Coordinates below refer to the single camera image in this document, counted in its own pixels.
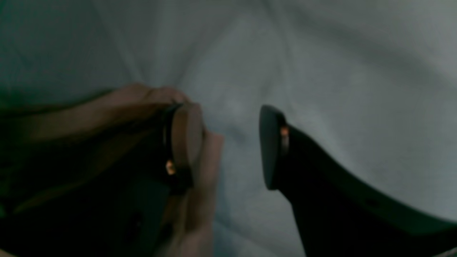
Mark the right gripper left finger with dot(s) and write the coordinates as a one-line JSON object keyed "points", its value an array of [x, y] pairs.
{"points": [[117, 207]]}

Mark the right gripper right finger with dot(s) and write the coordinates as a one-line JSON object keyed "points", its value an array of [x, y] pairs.
{"points": [[337, 214]]}

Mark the dark grey T-shirt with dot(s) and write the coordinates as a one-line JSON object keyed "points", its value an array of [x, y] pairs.
{"points": [[29, 132]]}

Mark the blue table cloth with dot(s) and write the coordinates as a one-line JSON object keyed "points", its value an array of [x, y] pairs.
{"points": [[372, 81]]}

